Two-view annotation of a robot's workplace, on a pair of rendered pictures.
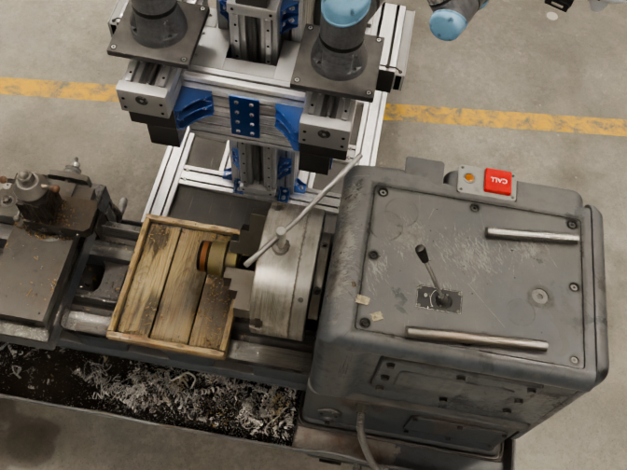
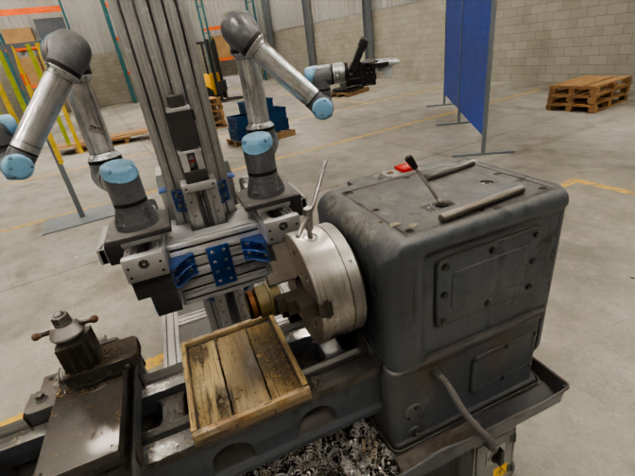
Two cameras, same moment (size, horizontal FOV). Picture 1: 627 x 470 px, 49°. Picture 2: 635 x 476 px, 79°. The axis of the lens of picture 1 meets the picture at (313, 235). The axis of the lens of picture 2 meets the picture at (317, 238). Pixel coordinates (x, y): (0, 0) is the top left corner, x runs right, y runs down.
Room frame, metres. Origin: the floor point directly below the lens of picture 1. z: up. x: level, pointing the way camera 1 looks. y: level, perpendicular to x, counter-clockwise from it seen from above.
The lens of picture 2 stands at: (-0.15, 0.39, 1.68)
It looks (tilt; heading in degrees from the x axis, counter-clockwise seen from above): 27 degrees down; 337
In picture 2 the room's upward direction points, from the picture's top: 8 degrees counter-clockwise
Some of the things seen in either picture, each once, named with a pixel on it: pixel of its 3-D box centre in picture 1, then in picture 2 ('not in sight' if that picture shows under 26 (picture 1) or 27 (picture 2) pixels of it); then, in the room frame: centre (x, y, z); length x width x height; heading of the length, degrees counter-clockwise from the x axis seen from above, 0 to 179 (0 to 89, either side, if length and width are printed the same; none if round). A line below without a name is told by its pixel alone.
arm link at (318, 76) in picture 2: not in sight; (318, 76); (1.30, -0.31, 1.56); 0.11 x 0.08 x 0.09; 64
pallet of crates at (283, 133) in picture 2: not in sight; (257, 120); (7.67, -1.91, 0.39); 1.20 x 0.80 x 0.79; 101
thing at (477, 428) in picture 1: (404, 373); (429, 386); (0.69, -0.34, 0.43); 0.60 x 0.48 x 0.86; 86
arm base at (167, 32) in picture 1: (156, 13); (133, 211); (1.34, 0.48, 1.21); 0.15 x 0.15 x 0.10
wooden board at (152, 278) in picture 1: (184, 284); (240, 367); (0.71, 0.32, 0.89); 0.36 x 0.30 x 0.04; 176
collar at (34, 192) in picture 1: (29, 184); (65, 328); (0.82, 0.69, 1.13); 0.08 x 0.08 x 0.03
